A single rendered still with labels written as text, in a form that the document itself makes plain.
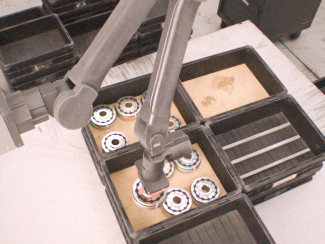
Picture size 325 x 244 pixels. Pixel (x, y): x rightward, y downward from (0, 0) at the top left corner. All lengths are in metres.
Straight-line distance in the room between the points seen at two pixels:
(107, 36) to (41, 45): 1.61
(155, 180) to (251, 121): 0.67
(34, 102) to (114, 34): 0.21
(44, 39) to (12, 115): 1.67
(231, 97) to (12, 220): 0.99
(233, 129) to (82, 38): 1.33
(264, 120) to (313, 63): 1.66
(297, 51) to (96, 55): 2.61
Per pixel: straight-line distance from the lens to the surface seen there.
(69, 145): 1.68
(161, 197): 1.16
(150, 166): 1.00
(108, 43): 0.82
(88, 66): 0.81
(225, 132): 1.57
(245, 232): 1.39
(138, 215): 1.37
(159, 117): 0.92
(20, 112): 0.80
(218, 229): 1.38
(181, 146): 1.01
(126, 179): 1.43
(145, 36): 2.44
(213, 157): 1.43
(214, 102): 1.65
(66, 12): 2.62
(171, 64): 0.90
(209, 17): 3.40
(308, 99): 1.98
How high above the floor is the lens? 2.09
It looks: 54 degrees down
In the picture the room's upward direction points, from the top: 6 degrees clockwise
